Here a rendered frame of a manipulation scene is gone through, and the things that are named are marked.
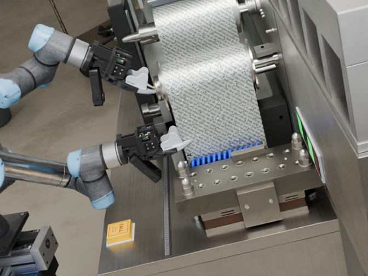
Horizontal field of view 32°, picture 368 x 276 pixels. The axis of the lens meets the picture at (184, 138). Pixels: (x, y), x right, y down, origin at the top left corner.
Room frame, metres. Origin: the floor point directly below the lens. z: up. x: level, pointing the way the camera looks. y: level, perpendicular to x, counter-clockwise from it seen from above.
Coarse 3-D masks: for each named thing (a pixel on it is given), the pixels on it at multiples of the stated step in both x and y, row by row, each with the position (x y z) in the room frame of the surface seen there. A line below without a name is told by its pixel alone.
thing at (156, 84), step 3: (153, 78) 1.69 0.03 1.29; (156, 78) 1.68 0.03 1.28; (156, 81) 1.67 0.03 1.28; (156, 84) 1.67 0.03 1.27; (159, 84) 1.66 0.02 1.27; (156, 87) 1.66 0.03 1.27; (159, 87) 1.66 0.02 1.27; (156, 90) 1.66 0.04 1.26; (159, 90) 1.66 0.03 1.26; (159, 93) 1.66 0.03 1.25; (159, 96) 1.66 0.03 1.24; (162, 96) 1.66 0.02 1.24; (159, 99) 1.66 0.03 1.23; (162, 99) 1.67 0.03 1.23
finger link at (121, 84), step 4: (112, 80) 1.66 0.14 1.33; (120, 80) 1.65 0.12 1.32; (124, 80) 1.66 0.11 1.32; (116, 84) 1.64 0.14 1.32; (120, 84) 1.64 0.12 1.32; (124, 84) 1.64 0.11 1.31; (128, 84) 1.64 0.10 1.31; (124, 88) 1.64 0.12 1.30; (128, 88) 1.64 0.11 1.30; (132, 88) 1.64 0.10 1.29; (136, 88) 1.64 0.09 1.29; (136, 92) 1.64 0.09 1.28
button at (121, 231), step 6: (120, 222) 1.58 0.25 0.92; (126, 222) 1.57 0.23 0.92; (108, 228) 1.57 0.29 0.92; (114, 228) 1.56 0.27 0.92; (120, 228) 1.55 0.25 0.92; (126, 228) 1.54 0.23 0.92; (132, 228) 1.56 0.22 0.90; (108, 234) 1.54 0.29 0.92; (114, 234) 1.53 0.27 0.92; (120, 234) 1.52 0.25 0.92; (126, 234) 1.52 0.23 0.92; (108, 240) 1.52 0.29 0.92; (114, 240) 1.52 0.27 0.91; (120, 240) 1.52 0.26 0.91
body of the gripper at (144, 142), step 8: (136, 128) 1.67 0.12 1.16; (144, 128) 1.66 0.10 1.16; (152, 128) 1.65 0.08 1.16; (120, 136) 1.65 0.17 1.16; (128, 136) 1.64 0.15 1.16; (136, 136) 1.62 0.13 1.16; (144, 136) 1.61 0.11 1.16; (152, 136) 1.60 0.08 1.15; (120, 144) 1.63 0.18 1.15; (128, 144) 1.63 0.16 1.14; (136, 144) 1.63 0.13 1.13; (144, 144) 1.62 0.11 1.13; (152, 144) 1.61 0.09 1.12; (120, 152) 1.62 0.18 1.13; (128, 152) 1.64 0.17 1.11; (136, 152) 1.63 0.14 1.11; (144, 152) 1.61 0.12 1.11; (152, 152) 1.61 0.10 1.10; (120, 160) 1.61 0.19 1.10
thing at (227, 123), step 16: (240, 96) 1.61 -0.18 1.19; (176, 112) 1.63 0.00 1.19; (192, 112) 1.62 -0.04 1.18; (208, 112) 1.62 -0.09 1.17; (224, 112) 1.62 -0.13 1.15; (240, 112) 1.61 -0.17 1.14; (256, 112) 1.61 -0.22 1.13; (192, 128) 1.63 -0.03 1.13; (208, 128) 1.62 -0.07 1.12; (224, 128) 1.62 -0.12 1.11; (240, 128) 1.61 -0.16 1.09; (256, 128) 1.61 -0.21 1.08; (192, 144) 1.63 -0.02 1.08; (208, 144) 1.62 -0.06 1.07; (224, 144) 1.62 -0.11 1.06; (240, 144) 1.61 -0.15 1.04
